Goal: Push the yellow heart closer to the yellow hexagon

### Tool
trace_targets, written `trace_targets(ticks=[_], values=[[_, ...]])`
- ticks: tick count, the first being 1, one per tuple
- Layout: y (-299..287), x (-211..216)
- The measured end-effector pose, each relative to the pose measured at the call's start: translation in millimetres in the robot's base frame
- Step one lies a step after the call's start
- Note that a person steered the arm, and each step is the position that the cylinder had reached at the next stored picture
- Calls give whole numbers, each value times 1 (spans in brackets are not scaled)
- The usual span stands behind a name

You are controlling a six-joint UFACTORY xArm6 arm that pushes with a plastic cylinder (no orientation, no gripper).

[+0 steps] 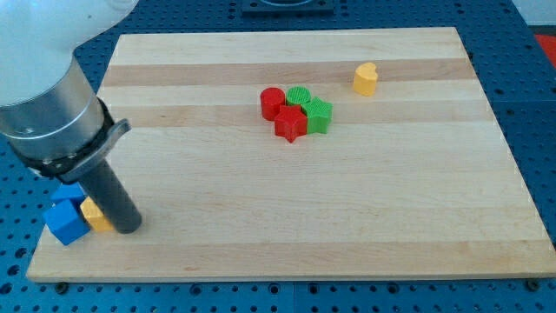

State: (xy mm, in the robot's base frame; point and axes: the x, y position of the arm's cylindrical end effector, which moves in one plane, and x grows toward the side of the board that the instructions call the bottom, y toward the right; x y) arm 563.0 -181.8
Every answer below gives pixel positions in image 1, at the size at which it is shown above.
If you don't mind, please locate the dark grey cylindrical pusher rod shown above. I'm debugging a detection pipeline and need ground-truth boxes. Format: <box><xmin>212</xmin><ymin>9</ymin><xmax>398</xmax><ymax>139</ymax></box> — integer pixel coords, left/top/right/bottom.
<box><xmin>79</xmin><ymin>160</ymin><xmax>142</xmax><ymax>234</ymax></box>

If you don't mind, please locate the black clamp flange mount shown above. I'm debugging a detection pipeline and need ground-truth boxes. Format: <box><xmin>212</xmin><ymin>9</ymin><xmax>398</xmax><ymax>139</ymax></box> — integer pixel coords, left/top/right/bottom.
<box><xmin>11</xmin><ymin>98</ymin><xmax>131</xmax><ymax>183</ymax></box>

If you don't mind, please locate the yellow heart block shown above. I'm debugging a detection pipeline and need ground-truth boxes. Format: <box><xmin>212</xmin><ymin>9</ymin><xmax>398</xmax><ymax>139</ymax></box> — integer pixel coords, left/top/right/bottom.
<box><xmin>353</xmin><ymin>63</ymin><xmax>378</xmax><ymax>97</ymax></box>

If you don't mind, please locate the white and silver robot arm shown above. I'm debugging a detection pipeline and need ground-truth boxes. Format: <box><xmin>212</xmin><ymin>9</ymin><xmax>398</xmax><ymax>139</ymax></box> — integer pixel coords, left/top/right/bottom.
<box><xmin>1</xmin><ymin>0</ymin><xmax>142</xmax><ymax>234</ymax></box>

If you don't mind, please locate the yellow hexagon block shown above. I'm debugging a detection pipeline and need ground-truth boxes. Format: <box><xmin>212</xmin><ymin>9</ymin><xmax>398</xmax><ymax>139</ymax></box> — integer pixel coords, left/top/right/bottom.
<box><xmin>80</xmin><ymin>196</ymin><xmax>115</xmax><ymax>232</ymax></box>

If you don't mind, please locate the blue block rear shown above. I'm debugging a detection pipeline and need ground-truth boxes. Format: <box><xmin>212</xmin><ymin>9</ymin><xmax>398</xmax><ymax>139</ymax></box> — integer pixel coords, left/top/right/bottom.
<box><xmin>50</xmin><ymin>183</ymin><xmax>87</xmax><ymax>205</ymax></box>

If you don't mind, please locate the blue cube block front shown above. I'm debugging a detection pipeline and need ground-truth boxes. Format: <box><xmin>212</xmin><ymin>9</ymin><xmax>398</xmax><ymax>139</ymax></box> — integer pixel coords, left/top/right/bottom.
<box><xmin>43</xmin><ymin>200</ymin><xmax>90</xmax><ymax>246</ymax></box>

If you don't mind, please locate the red cylinder block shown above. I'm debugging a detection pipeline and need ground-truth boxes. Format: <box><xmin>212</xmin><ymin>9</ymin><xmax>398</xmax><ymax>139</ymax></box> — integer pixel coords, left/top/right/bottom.
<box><xmin>260</xmin><ymin>87</ymin><xmax>286</xmax><ymax>121</ymax></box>

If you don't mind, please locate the red star block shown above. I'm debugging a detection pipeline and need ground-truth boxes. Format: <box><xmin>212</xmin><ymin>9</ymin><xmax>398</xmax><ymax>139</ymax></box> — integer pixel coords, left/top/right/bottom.
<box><xmin>274</xmin><ymin>105</ymin><xmax>308</xmax><ymax>143</ymax></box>

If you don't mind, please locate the green cylinder block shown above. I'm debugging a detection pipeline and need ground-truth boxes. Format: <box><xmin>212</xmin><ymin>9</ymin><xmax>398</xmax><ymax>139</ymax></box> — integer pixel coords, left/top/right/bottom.
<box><xmin>285</xmin><ymin>86</ymin><xmax>312</xmax><ymax>106</ymax></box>

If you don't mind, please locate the green star block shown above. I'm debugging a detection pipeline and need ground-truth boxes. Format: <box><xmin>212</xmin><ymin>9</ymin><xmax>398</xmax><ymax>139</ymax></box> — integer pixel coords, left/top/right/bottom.
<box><xmin>301</xmin><ymin>97</ymin><xmax>333</xmax><ymax>134</ymax></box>

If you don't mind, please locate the light wooden board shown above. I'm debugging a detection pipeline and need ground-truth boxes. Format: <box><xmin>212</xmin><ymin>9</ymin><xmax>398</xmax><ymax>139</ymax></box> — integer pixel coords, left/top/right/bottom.
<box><xmin>27</xmin><ymin>27</ymin><xmax>555</xmax><ymax>283</ymax></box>

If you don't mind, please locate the red object at edge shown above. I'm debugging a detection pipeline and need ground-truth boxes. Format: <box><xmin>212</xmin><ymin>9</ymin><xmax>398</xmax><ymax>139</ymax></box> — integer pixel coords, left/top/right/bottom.
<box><xmin>535</xmin><ymin>34</ymin><xmax>556</xmax><ymax>67</ymax></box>

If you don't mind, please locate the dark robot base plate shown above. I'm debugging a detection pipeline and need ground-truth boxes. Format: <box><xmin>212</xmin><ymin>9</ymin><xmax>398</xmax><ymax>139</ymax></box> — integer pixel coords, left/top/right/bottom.
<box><xmin>238</xmin><ymin>0</ymin><xmax>335</xmax><ymax>17</ymax></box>

